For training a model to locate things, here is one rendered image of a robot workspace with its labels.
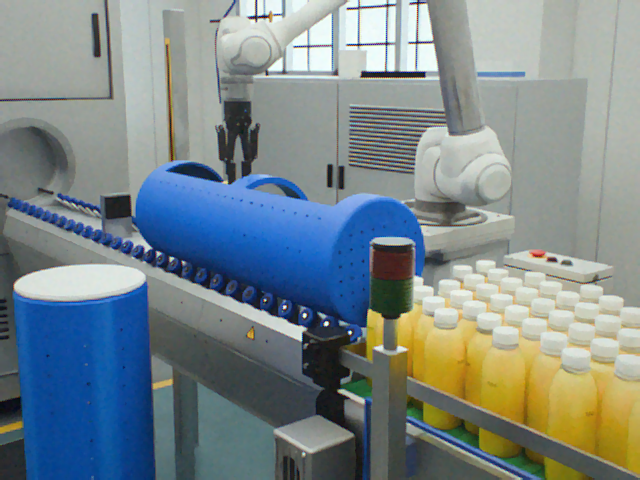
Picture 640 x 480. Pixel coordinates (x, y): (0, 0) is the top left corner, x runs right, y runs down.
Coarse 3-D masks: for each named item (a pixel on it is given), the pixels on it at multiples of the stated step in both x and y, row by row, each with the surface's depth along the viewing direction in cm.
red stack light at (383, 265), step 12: (372, 252) 112; (384, 252) 110; (396, 252) 110; (408, 252) 111; (372, 264) 112; (384, 264) 110; (396, 264) 110; (408, 264) 111; (372, 276) 112; (384, 276) 111; (396, 276) 111; (408, 276) 111
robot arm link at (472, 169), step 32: (448, 0) 204; (448, 32) 207; (448, 64) 210; (448, 96) 214; (480, 96) 215; (448, 128) 219; (480, 128) 216; (448, 160) 218; (480, 160) 212; (448, 192) 224; (480, 192) 213
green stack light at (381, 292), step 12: (372, 288) 113; (384, 288) 111; (396, 288) 111; (408, 288) 112; (372, 300) 113; (384, 300) 112; (396, 300) 111; (408, 300) 112; (384, 312) 112; (396, 312) 112; (408, 312) 113
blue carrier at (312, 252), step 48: (144, 192) 225; (192, 192) 207; (240, 192) 193; (288, 192) 207; (192, 240) 204; (240, 240) 185; (288, 240) 171; (336, 240) 161; (288, 288) 175; (336, 288) 163
